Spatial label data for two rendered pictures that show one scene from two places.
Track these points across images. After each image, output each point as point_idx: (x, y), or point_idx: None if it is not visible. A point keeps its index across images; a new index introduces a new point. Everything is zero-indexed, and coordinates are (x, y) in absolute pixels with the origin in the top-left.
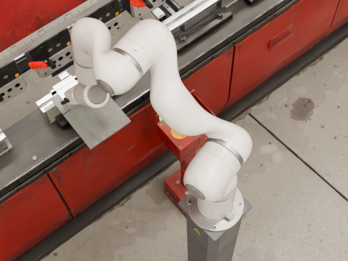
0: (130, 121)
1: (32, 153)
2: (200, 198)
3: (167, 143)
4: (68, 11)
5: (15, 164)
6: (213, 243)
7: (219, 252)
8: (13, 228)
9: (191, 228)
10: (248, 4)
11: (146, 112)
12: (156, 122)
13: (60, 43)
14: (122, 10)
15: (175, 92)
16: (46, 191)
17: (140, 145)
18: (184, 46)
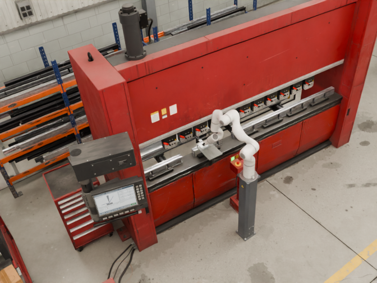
0: (222, 154)
1: (188, 164)
2: (243, 157)
3: (233, 169)
4: (208, 115)
5: (183, 167)
6: (247, 190)
7: (249, 199)
8: (176, 195)
9: (240, 186)
10: (263, 128)
11: (226, 160)
12: (230, 160)
13: (204, 125)
14: (220, 127)
15: (238, 126)
16: (189, 182)
17: (223, 176)
18: None
